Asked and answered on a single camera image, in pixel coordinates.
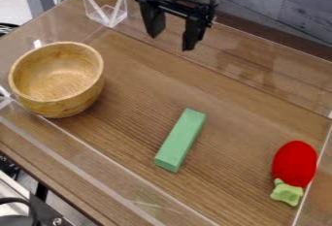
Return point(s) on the clear acrylic tray wall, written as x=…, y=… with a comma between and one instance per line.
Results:
x=264, y=93

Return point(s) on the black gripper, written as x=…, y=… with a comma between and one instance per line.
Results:
x=199, y=12

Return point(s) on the red plush strawberry toy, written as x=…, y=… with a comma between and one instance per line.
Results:
x=294, y=168

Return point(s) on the clear acrylic corner bracket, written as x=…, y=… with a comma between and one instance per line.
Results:
x=106, y=15

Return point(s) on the black clamp under table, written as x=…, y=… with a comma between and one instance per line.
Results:
x=31, y=219

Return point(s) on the green foam stick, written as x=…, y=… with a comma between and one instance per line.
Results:
x=173, y=151

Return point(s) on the brown wooden bowl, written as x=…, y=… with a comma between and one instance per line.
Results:
x=58, y=79

